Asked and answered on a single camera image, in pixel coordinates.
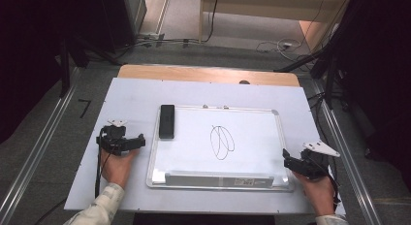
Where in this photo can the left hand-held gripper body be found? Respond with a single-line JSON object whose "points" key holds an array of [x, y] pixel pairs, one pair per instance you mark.
{"points": [[113, 139]]}

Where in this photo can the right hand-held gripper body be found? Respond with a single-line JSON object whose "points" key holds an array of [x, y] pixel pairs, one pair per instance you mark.
{"points": [[315, 162]]}

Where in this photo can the black whiteboard eraser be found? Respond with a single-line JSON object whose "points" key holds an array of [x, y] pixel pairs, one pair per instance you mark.
{"points": [[166, 121]]}

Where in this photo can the white whiteboard with metal frame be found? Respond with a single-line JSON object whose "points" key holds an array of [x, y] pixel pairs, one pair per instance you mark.
{"points": [[223, 147]]}

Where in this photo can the person's left hand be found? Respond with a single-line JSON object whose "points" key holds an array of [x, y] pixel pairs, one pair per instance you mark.
{"points": [[118, 167]]}

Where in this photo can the person's right hand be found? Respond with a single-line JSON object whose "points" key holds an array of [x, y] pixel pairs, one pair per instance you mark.
{"points": [[318, 192]]}

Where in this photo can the black metal stand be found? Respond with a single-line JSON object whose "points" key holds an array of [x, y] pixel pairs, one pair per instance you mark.
{"points": [[66, 63], [329, 73]]}

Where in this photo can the wooden table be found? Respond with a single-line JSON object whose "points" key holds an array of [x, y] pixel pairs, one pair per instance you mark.
{"points": [[200, 73]]}

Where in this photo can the grey power strip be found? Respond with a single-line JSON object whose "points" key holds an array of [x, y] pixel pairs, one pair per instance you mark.
{"points": [[151, 36]]}

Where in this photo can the dark curtain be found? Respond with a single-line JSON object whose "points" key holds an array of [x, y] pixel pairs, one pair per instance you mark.
{"points": [[381, 73], [29, 57]]}

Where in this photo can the black cabinet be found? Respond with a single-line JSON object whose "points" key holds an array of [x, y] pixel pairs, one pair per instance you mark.
{"points": [[119, 18]]}

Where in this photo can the metal floor rail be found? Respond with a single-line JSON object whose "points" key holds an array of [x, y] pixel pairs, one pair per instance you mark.
{"points": [[349, 154], [42, 141]]}

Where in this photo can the light wooden furniture frame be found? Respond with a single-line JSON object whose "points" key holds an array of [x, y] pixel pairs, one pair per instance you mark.
{"points": [[274, 13]]}

